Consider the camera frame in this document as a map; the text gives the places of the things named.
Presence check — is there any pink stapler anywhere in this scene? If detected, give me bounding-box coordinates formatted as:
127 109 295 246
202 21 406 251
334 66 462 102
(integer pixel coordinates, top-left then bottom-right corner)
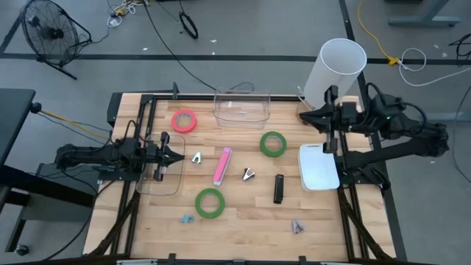
212 146 233 187

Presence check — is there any white cable bundle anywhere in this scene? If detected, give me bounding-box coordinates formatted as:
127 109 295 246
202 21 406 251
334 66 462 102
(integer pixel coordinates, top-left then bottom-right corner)
106 0 150 29

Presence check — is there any coral red tape roll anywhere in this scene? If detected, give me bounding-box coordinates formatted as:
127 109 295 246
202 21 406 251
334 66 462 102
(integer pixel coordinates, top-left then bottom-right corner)
170 108 198 134

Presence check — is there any clear plastic bin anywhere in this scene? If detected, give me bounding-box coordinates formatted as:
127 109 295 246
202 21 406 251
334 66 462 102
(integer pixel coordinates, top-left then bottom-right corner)
135 132 186 197
212 88 272 130

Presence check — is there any long black cable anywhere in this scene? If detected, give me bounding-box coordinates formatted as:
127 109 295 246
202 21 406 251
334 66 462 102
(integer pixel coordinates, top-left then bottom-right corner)
141 0 218 92

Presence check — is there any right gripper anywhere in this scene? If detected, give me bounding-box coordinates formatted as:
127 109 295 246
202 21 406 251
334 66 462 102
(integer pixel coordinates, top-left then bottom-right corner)
300 85 364 155

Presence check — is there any orange-yellow cable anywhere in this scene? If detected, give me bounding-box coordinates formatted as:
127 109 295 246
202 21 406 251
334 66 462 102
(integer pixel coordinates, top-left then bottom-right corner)
40 108 111 140

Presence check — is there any white plastic bin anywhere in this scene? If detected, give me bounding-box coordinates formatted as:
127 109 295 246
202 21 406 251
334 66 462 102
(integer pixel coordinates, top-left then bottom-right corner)
297 143 341 192

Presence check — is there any yellow extension cord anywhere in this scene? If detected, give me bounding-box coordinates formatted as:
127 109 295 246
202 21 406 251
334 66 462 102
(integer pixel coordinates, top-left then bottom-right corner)
357 0 400 66

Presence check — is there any coiled black cable ring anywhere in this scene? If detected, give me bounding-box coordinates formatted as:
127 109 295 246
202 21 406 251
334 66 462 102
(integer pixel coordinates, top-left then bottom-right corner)
178 10 199 40

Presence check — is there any black floor fan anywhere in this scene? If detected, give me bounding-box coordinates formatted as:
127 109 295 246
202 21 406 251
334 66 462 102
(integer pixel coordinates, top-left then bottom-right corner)
20 0 93 81

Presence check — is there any black desk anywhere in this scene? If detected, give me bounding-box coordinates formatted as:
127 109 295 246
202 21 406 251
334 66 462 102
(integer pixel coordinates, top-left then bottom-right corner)
0 88 42 166

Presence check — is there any black table frame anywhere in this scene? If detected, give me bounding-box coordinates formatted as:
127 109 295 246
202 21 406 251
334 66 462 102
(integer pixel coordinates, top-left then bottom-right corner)
82 82 408 265

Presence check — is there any black stapler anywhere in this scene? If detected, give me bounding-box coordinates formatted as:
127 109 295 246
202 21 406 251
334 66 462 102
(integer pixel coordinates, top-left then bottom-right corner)
273 174 286 205

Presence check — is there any black desk base frame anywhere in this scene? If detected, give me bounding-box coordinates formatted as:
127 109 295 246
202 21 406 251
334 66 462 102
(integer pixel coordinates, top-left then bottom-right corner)
0 161 100 255

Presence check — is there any white shade table lamp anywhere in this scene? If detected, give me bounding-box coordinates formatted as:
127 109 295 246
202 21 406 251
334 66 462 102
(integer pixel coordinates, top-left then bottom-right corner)
297 38 368 111

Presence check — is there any tangled black cable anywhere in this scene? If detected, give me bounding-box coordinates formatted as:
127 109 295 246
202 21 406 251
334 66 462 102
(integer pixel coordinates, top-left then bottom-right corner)
448 32 471 67

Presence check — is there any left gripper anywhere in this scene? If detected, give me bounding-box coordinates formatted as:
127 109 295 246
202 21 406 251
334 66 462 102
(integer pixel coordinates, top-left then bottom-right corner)
141 131 185 183

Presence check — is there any green tape roll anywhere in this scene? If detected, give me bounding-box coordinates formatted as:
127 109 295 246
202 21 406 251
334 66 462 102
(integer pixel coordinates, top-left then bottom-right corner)
259 130 288 158
194 188 226 220

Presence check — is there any grey desk leg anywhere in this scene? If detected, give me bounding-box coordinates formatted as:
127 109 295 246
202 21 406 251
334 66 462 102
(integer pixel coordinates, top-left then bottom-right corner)
388 0 461 27

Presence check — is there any grey desk foot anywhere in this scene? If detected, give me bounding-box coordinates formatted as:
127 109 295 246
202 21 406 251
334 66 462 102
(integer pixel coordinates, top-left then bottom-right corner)
422 112 471 123

